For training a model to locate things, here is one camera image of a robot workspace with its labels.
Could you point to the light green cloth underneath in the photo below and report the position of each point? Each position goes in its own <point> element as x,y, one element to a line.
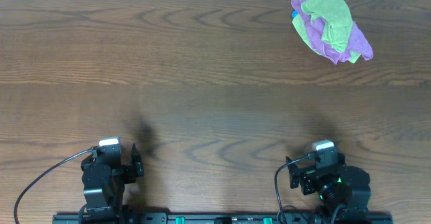
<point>301,30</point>

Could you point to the purple microfiber cloth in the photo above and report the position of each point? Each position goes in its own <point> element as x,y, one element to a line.
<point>357,41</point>

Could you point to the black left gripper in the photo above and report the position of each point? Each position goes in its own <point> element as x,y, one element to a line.
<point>137,166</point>

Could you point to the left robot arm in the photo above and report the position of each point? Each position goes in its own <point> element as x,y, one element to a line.
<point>104,178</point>

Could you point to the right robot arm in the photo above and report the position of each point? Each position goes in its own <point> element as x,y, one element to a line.
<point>343,190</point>

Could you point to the blue cloth corner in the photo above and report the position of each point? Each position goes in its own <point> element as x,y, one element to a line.
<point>294,14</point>

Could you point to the green microfiber cloth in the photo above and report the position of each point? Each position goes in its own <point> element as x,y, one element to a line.
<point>338,21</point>

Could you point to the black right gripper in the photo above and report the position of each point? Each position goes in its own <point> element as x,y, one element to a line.
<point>306,177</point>

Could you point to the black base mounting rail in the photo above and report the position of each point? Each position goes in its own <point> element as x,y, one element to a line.
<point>248,218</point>

